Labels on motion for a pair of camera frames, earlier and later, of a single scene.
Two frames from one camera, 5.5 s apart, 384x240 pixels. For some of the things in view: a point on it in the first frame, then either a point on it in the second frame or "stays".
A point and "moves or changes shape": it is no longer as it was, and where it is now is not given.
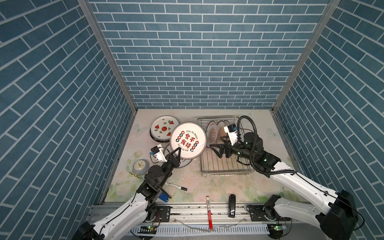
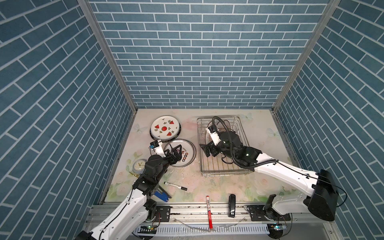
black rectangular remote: x=231 y=208 stays
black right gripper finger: x=219 y=154 to x=206 y=149
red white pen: x=209 y=215 stays
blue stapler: x=164 y=197 stays
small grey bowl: x=140 y=167 stays
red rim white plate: x=191 y=138 moves or changes shape
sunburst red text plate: x=211 y=133 to x=227 y=125
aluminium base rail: x=194 y=213 stays
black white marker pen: x=178 y=187 stays
